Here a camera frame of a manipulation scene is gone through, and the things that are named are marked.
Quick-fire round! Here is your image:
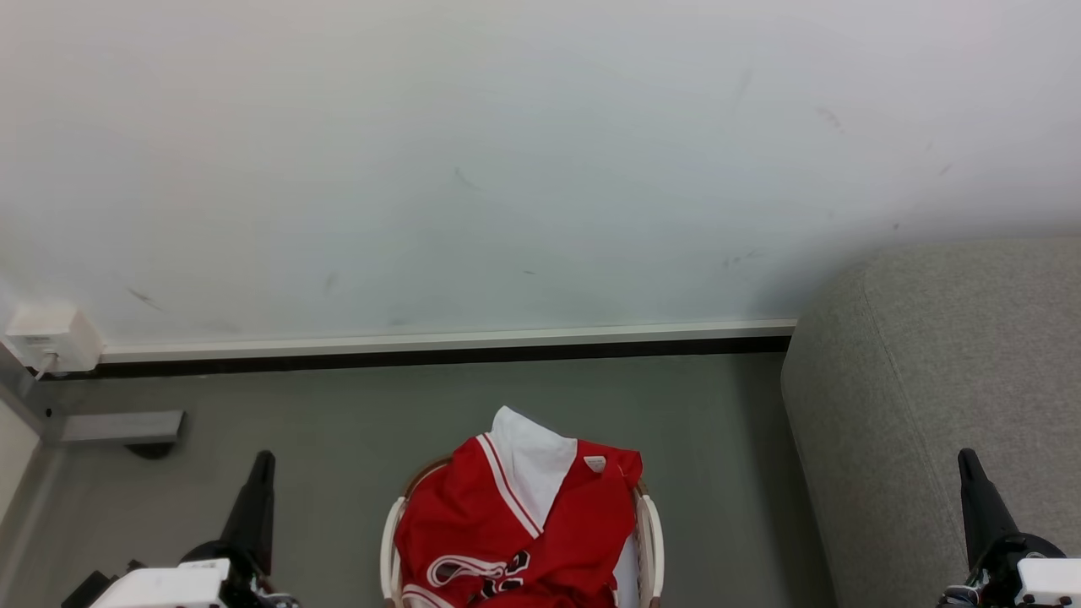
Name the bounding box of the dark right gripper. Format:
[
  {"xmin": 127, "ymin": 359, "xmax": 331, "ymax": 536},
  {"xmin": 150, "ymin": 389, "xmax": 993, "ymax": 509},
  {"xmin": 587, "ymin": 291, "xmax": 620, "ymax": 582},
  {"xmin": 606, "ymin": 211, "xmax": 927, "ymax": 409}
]
[{"xmin": 940, "ymin": 448, "xmax": 1067, "ymax": 608}]

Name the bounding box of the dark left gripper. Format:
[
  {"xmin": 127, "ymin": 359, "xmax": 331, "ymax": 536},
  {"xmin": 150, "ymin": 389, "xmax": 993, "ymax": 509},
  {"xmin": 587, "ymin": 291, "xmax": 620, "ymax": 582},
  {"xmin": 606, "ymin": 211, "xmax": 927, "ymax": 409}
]
[{"xmin": 179, "ymin": 450, "xmax": 298, "ymax": 608}]

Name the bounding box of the white wall socket box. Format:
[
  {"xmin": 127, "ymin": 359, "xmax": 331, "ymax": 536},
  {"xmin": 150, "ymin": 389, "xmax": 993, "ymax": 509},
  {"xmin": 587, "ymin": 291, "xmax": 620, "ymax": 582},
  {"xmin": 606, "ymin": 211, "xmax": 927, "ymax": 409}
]
[{"xmin": 3, "ymin": 303, "xmax": 105, "ymax": 381}]

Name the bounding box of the grey metal furniture foot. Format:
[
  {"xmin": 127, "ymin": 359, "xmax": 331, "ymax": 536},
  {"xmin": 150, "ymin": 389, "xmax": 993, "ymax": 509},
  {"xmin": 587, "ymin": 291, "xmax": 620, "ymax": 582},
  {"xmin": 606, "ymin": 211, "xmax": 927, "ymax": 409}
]
[{"xmin": 0, "ymin": 338, "xmax": 187, "ymax": 461}]

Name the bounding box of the white and black baseboard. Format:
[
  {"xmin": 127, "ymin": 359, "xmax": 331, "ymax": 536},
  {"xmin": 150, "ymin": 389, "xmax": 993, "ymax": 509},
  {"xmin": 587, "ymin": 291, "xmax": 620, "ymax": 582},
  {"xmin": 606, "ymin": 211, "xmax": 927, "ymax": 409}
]
[{"xmin": 38, "ymin": 318, "xmax": 799, "ymax": 381}]

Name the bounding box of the red jersey with white stripes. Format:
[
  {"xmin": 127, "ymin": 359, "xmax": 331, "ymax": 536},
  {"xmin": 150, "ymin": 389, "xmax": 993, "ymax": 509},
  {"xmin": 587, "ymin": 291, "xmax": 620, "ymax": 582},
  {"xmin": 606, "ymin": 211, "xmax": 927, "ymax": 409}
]
[{"xmin": 394, "ymin": 434, "xmax": 644, "ymax": 608}]

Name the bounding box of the white laundry basket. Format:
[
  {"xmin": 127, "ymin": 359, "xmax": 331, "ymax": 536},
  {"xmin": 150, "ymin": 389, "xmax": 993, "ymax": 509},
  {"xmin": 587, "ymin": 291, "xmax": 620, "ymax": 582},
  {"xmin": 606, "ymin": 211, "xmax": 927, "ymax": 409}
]
[{"xmin": 379, "ymin": 454, "xmax": 665, "ymax": 608}]

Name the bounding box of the grey fabric sofa seat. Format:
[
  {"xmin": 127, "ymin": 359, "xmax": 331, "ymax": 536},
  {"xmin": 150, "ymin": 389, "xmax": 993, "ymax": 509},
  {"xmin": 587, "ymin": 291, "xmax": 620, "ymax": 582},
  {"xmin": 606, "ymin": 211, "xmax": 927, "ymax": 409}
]
[{"xmin": 780, "ymin": 238, "xmax": 1081, "ymax": 608}]

